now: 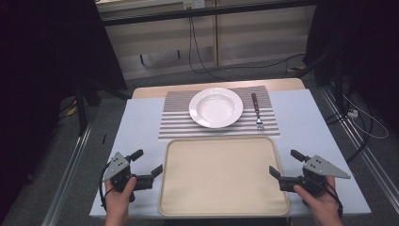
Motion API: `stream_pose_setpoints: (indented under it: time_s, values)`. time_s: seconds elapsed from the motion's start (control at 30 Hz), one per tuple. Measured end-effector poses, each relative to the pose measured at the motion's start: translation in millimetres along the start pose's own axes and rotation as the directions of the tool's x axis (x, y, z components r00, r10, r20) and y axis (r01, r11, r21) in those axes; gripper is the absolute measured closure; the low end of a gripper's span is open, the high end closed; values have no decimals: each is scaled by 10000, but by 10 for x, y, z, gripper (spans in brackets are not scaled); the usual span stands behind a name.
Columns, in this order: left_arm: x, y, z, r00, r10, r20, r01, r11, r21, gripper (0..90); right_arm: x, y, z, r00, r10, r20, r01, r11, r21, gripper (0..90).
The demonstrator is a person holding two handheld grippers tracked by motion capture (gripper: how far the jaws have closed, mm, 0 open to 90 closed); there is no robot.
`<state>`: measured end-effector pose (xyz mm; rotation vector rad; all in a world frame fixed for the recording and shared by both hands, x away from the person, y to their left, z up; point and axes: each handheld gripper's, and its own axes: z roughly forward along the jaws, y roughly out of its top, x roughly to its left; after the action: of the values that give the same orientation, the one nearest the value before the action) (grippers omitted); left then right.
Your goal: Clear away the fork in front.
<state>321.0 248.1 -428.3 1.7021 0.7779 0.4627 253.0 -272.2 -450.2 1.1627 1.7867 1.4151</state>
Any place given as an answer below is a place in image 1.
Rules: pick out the beige cabinet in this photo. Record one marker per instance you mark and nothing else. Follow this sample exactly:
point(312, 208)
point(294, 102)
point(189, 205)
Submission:
point(257, 34)

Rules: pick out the black metal stand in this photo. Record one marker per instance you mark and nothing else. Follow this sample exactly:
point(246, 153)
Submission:
point(82, 109)
point(338, 84)

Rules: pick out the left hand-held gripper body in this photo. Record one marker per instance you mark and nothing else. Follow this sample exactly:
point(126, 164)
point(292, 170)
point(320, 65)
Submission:
point(116, 165)

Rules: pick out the white deep plate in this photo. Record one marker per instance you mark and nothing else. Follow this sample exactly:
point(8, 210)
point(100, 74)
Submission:
point(216, 107)

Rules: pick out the striped grey placemat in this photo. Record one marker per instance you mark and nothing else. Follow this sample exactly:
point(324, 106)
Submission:
point(175, 122)

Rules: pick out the pale blue table cover sheet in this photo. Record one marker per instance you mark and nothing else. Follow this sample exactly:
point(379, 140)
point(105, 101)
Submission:
point(298, 125)

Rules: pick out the beige tray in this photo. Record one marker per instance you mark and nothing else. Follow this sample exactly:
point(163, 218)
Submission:
point(219, 175)

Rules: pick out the black metal bar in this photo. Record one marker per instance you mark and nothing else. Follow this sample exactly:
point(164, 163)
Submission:
point(200, 12)

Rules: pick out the black curtain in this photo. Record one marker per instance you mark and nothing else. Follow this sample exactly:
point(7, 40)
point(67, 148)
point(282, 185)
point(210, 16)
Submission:
point(360, 37)
point(44, 62)

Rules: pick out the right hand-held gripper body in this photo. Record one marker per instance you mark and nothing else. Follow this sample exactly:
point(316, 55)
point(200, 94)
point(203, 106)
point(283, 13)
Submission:
point(316, 168)

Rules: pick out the person's right hand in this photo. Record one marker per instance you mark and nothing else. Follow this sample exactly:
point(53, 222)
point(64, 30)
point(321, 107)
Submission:
point(318, 202)

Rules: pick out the person's left hand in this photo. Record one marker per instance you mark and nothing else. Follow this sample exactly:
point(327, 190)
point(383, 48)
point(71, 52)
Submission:
point(118, 198)

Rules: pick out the white power adapter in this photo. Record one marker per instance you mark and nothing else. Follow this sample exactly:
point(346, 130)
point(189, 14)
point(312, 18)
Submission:
point(353, 113)

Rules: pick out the aluminium floor rail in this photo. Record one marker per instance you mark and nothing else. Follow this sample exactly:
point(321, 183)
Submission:
point(67, 179)
point(360, 141)

